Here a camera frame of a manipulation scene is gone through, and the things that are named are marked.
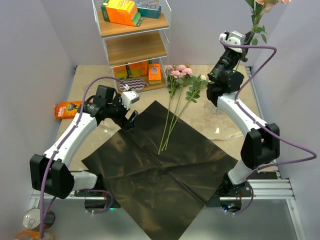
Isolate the orange sponge pack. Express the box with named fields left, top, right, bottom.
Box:
left=127, top=61, right=149, bottom=78
left=113, top=65, right=128, bottom=80
left=148, top=63, right=162, bottom=84

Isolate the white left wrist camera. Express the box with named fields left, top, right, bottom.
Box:
left=120, top=91, right=140, bottom=110

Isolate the peach rose stem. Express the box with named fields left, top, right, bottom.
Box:
left=243, top=0, right=291, bottom=56

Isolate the orange plastic container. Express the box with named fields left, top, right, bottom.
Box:
left=13, top=230, right=56, bottom=240

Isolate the aluminium rail frame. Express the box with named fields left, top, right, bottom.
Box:
left=29, top=65, right=307, bottom=240

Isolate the orange sponge pack right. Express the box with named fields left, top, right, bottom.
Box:
left=148, top=63, right=162, bottom=84

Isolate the teal box top shelf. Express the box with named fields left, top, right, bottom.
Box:
left=135, top=1, right=162, bottom=19

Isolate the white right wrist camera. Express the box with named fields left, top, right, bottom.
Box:
left=219, top=30, right=246, bottom=54

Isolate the pink artificial flower bouquet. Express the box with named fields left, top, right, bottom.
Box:
left=158, top=64, right=210, bottom=154

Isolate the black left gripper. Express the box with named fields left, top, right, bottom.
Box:
left=106, top=93, right=138, bottom=131

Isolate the white wire wooden shelf rack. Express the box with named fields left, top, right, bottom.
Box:
left=92, top=0, right=172, bottom=92

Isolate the orange sponge pack middle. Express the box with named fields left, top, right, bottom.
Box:
left=127, top=61, right=149, bottom=78

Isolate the orange sponge box top shelf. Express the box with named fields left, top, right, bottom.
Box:
left=100, top=0, right=144, bottom=27

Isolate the orange sponge pack left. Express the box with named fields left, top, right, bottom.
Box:
left=113, top=65, right=128, bottom=80

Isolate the orange razor package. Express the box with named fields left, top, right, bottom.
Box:
left=54, top=101, right=82, bottom=121

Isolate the black wrapping paper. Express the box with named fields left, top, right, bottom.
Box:
left=82, top=101, right=237, bottom=240

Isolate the cream printed ribbon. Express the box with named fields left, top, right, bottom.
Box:
left=208, top=127, right=243, bottom=142

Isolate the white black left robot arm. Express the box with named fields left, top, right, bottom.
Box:
left=29, top=85, right=140, bottom=199

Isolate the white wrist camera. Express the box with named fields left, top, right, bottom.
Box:
left=219, top=30, right=246, bottom=54
left=120, top=91, right=140, bottom=110

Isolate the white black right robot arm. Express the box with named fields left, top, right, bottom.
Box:
left=206, top=31, right=280, bottom=197

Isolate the metal tin can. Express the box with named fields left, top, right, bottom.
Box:
left=22, top=208, right=56, bottom=231

